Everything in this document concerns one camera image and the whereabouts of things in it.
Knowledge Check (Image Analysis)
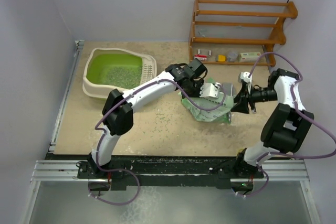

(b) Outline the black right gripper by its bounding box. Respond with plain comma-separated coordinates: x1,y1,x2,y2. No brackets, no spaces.
231,83,278,114

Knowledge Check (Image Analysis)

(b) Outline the silver metal scoop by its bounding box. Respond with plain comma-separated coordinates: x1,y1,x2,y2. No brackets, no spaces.
222,82,236,97

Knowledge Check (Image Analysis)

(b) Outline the green cat litter bag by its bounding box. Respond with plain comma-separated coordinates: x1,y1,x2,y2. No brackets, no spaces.
179,78,234,124

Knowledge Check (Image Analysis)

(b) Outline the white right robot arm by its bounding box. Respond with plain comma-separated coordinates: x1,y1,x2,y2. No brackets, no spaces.
231,69,314,177

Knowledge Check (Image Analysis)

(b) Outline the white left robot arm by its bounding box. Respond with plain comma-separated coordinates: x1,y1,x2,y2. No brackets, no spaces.
88,59,208,178

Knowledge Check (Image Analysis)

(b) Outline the red white small box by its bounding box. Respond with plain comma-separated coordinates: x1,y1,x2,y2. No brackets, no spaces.
194,55,207,61

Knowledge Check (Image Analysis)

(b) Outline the green white carton box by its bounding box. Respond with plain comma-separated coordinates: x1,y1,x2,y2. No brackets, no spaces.
238,52,261,62

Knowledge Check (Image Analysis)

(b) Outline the green litter pellets pile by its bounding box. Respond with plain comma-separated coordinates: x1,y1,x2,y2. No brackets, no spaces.
100,66,142,89

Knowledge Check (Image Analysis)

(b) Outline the beige green litter box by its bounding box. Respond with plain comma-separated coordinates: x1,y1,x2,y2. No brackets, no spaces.
82,48,157,99

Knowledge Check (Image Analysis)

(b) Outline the yellow small block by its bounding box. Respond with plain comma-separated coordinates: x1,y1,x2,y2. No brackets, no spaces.
216,55,226,62

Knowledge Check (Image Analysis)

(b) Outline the grey round container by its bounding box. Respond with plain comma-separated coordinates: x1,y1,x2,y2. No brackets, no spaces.
226,50,239,62

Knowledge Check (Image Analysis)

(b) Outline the wooden shelf rack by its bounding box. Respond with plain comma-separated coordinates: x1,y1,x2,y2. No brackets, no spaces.
188,0,298,67

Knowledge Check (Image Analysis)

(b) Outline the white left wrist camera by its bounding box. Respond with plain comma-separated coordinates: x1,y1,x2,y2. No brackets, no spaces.
199,82,220,99

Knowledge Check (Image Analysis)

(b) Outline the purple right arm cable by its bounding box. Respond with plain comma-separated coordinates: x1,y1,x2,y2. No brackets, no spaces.
236,52,336,198

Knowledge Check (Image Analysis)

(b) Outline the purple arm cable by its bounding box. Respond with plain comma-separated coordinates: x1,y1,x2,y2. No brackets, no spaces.
88,78,227,205
236,52,336,198

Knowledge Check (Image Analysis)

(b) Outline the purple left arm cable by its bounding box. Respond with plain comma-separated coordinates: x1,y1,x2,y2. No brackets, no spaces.
88,78,227,205

